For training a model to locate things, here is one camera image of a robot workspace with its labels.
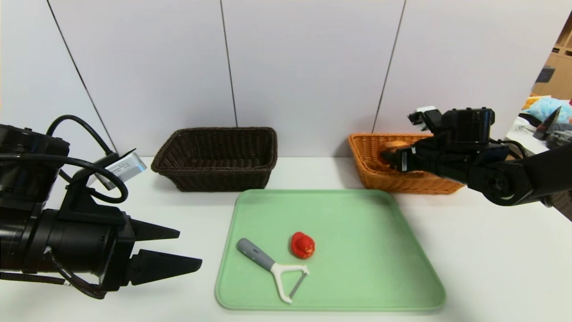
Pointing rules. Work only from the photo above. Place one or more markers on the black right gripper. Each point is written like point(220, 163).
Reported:
point(403, 163)

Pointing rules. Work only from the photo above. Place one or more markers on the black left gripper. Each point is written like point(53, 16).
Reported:
point(119, 256)

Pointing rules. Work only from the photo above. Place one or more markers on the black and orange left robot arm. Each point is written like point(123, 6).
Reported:
point(44, 237)

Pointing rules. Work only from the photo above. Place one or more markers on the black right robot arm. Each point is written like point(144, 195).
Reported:
point(527, 176)

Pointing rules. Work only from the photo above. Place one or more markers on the orange wicker basket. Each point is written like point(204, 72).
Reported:
point(371, 174)

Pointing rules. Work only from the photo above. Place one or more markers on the dark brown wicker basket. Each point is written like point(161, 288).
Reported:
point(214, 179)

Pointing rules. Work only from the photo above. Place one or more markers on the green plastic tray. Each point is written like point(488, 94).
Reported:
point(339, 214)

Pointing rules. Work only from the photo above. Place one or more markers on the red rubber duck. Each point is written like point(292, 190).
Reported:
point(302, 246)

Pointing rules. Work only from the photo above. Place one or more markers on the white side table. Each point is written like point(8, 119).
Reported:
point(527, 136)

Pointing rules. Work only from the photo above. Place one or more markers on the black cone object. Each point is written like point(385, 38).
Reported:
point(546, 126)

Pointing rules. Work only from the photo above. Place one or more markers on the blue fluffy toy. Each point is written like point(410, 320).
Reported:
point(543, 108)

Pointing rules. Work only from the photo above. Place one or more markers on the black round object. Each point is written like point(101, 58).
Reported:
point(561, 136)

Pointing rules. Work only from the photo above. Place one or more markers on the dark small box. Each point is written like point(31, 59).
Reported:
point(544, 75)

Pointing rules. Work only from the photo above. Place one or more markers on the dark woven bin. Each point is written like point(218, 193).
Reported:
point(563, 208)

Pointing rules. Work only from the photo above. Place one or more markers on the wooden shelf unit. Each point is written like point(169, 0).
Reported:
point(561, 76)

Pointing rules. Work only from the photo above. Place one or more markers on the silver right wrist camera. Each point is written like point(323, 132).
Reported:
point(422, 116)

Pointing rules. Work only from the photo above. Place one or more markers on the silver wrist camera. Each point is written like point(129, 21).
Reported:
point(123, 169)
point(422, 116)

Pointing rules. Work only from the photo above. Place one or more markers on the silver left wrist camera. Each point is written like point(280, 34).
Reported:
point(123, 169)

